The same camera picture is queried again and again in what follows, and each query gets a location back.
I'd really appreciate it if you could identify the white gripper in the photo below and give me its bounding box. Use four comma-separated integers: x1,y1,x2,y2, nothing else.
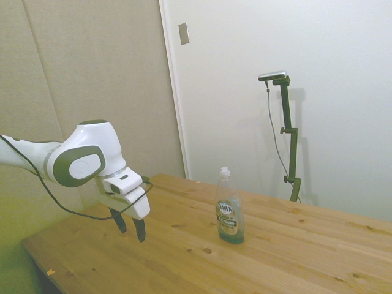
94,178,151,244

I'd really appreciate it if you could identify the clear Dawn dish soap bottle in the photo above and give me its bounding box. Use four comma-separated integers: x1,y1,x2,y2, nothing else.
216,166,246,245

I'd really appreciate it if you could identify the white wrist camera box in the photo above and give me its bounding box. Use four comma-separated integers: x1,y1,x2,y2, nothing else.
102,167,145,195

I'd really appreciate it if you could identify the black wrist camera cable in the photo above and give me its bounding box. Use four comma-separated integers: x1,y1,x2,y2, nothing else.
0,134,154,221

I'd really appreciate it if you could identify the white door frame strip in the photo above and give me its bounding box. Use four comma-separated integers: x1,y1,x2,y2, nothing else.
158,0,191,180

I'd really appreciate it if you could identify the dark green camera stand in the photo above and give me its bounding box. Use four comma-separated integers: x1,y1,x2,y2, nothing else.
273,77,303,203

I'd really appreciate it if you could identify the grey wall plate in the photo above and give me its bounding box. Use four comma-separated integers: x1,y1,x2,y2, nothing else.
178,21,191,46

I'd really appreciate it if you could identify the silver exterior camera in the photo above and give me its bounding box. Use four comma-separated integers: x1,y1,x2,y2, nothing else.
258,70,288,81

